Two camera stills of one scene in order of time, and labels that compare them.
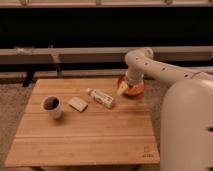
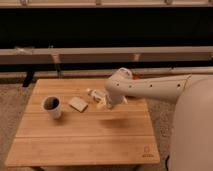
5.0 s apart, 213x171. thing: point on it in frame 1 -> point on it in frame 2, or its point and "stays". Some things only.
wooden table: (83, 122) stays
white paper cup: (52, 105) stays
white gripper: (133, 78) -> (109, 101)
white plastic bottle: (101, 98) stays
